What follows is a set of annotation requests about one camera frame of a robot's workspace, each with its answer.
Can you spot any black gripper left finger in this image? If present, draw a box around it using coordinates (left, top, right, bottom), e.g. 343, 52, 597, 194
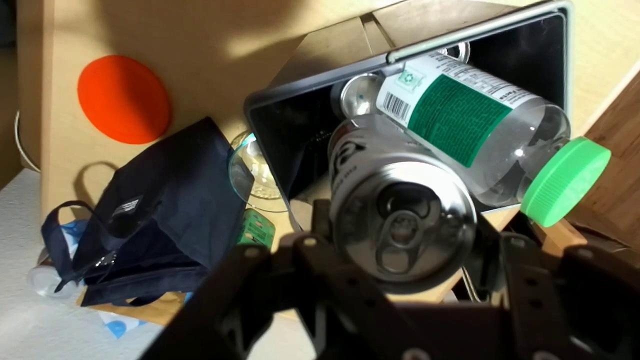
137, 237, 375, 360

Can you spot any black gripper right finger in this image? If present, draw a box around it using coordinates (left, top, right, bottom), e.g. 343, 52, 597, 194
466, 223, 640, 360

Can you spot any clear plastic bottle green cap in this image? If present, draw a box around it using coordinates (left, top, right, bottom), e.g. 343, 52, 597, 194
375, 52, 614, 231

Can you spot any grey plastic trash bin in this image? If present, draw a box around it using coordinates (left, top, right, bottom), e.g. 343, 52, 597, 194
242, 0, 575, 223

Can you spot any green packet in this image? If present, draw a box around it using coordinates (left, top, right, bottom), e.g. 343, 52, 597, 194
236, 208, 275, 253

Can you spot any navy blue bag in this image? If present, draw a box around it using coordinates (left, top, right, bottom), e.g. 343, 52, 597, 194
40, 116, 256, 308

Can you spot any orange round disc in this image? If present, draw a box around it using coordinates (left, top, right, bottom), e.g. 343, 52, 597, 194
75, 55, 174, 147

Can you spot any light wooden table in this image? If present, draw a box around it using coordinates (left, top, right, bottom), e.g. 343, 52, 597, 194
15, 0, 640, 329

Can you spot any thin white table cable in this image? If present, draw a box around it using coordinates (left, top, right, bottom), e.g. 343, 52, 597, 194
11, 109, 41, 176

